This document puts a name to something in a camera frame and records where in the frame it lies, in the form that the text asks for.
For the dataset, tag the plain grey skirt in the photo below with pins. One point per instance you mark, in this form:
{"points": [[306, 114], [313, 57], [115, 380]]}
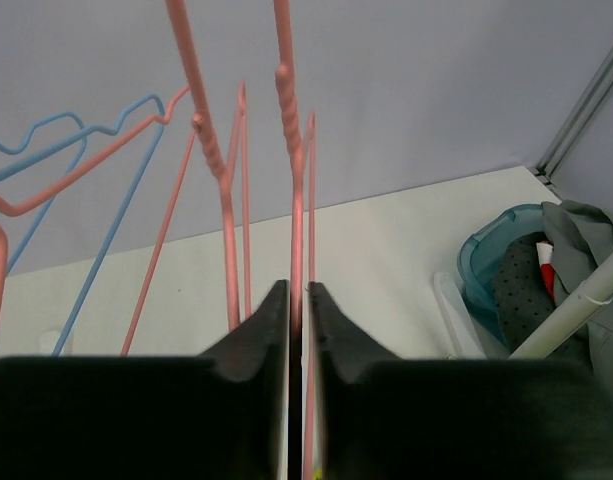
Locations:
{"points": [[582, 239]]}

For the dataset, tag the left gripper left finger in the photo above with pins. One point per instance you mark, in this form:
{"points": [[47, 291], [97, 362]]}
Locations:
{"points": [[215, 415]]}

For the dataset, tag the dark grey dotted skirt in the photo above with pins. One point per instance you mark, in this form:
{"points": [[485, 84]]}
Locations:
{"points": [[522, 299]]}

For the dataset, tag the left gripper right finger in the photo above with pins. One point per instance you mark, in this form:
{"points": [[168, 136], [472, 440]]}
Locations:
{"points": [[385, 417]]}

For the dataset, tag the clothes rack silver white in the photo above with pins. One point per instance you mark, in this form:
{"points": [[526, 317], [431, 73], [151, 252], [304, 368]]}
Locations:
{"points": [[590, 296]]}

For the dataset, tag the blue wire hanger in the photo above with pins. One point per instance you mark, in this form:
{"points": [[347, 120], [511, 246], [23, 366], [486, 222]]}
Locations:
{"points": [[80, 136], [74, 289]]}

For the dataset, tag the blue plastic basket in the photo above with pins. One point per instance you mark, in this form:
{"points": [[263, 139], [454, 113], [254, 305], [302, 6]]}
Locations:
{"points": [[480, 256]]}

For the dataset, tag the right frame post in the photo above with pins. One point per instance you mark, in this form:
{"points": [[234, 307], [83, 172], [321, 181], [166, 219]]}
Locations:
{"points": [[584, 111]]}

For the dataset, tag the red poppy white skirt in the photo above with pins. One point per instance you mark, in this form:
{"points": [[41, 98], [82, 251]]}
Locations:
{"points": [[545, 254]]}

